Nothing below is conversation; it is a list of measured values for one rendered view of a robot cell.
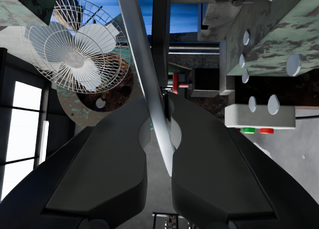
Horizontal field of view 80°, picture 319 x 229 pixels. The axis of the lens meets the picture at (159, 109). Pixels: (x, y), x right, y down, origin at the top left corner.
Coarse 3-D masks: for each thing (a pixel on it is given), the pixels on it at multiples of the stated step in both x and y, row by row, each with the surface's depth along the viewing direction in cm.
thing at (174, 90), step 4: (176, 72) 54; (176, 76) 53; (176, 80) 53; (172, 84) 54; (176, 84) 53; (180, 84) 55; (184, 84) 55; (172, 88) 54; (176, 88) 53; (172, 92) 55; (176, 92) 53
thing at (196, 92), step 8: (200, 72) 49; (208, 72) 49; (216, 72) 49; (192, 80) 54; (200, 80) 49; (208, 80) 49; (216, 80) 49; (192, 88) 53; (200, 88) 49; (208, 88) 49; (216, 88) 49; (192, 96) 58; (200, 96) 57; (208, 96) 57
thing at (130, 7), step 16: (128, 0) 8; (128, 16) 8; (128, 32) 8; (144, 32) 9; (144, 48) 9; (144, 64) 9; (144, 80) 9; (144, 96) 9; (160, 96) 10; (160, 112) 10; (160, 128) 10; (160, 144) 11
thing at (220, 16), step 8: (200, 8) 42; (208, 8) 34; (216, 8) 33; (224, 8) 33; (232, 8) 33; (240, 8) 33; (200, 16) 42; (208, 16) 36; (216, 16) 36; (224, 16) 36; (232, 16) 36; (200, 24) 41; (208, 24) 38; (216, 24) 38; (224, 24) 38; (232, 24) 38; (200, 32) 42; (208, 32) 42; (216, 32) 41; (224, 32) 41; (200, 40) 45; (208, 40) 45; (216, 40) 45
